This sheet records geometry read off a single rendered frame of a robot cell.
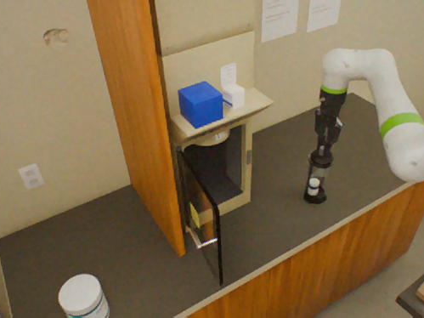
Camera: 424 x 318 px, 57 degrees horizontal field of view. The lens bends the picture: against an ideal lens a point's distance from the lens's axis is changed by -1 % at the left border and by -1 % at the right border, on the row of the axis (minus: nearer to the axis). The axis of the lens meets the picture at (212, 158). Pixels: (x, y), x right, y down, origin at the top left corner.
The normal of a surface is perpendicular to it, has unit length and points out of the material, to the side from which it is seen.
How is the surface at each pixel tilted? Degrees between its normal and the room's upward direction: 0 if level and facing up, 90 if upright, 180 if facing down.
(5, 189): 90
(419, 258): 0
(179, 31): 90
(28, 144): 90
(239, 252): 0
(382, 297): 0
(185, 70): 90
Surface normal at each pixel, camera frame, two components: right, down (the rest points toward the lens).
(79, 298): -0.04, -0.76
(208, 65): 0.51, 0.54
